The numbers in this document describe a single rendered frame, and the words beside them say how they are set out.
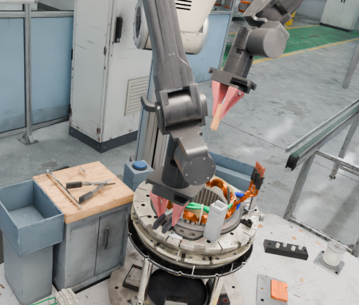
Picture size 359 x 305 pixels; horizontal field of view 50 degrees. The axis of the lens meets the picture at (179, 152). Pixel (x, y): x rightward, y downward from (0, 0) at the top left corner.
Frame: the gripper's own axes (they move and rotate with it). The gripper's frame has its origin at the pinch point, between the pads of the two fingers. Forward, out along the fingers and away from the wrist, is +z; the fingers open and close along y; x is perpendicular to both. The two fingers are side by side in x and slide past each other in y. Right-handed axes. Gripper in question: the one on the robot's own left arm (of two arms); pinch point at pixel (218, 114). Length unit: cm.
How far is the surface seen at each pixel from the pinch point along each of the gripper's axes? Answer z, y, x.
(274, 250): 38, 20, 52
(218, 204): 18.4, 8.7, -3.0
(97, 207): 32.0, -18.7, -5.2
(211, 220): 22.0, 8.9, -4.2
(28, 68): 24, -208, 140
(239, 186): 19.3, 3.3, 34.2
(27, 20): -10, -208, 128
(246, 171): 15.5, 1.5, 43.7
